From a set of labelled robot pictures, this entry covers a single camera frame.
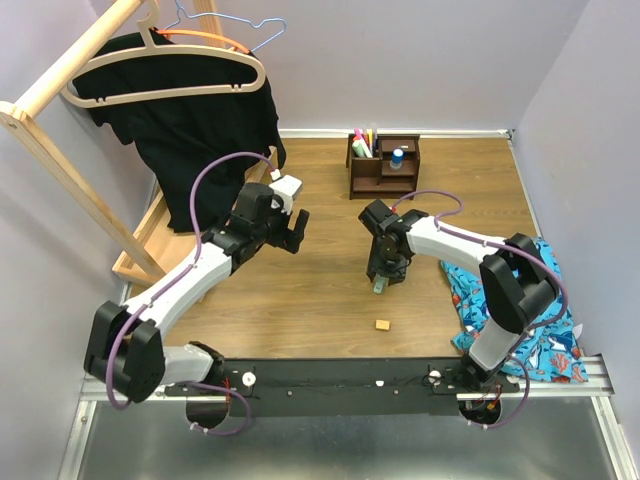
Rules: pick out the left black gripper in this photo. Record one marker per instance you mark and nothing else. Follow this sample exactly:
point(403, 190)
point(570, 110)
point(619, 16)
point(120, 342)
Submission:
point(295, 237)

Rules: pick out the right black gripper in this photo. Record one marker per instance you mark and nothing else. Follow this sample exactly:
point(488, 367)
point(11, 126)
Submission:
point(396, 273)

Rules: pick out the small tan eraser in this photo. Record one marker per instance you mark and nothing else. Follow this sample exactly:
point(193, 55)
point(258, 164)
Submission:
point(382, 325)

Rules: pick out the dark wooden desk organizer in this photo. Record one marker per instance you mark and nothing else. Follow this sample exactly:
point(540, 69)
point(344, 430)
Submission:
point(371, 178)

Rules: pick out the blue grey glue stick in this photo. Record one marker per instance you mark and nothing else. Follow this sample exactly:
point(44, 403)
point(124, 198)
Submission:
point(397, 159)

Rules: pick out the mint green highlighter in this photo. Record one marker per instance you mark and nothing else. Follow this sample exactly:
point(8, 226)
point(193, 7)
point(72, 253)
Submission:
point(361, 149)

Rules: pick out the pink capped white marker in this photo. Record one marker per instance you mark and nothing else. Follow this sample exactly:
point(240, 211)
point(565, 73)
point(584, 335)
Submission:
point(358, 136)

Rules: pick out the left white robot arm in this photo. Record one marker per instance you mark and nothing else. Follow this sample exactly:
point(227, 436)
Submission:
point(190, 285)

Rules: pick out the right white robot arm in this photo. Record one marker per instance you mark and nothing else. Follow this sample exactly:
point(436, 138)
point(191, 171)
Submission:
point(518, 285)

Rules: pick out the black t-shirt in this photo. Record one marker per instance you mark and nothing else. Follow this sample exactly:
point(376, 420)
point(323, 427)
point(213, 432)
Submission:
point(207, 142)

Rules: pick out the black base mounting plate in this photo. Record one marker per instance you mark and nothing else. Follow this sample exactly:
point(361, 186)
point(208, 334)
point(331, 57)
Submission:
point(352, 386)

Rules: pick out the blue shark print cloth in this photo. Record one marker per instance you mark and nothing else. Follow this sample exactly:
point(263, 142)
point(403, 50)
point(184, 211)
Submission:
point(550, 355)

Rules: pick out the orange plastic hanger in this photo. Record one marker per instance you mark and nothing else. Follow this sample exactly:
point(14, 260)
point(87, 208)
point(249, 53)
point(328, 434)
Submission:
point(213, 39)

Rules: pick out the beige wooden hanger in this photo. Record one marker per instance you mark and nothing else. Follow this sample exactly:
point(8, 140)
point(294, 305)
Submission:
point(146, 66)

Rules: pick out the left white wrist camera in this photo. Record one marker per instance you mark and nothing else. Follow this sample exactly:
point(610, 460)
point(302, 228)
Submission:
point(287, 188)

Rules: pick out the blue wire hanger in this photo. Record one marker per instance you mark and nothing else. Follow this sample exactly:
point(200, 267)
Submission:
point(210, 19)

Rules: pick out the aluminium rail frame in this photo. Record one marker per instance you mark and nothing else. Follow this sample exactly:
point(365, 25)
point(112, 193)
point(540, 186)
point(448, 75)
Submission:
point(151, 412)

